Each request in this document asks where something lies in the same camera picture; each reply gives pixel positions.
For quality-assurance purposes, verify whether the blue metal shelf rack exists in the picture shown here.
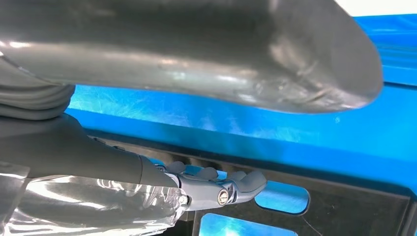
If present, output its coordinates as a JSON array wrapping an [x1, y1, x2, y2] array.
[[65, 13, 417, 236]]

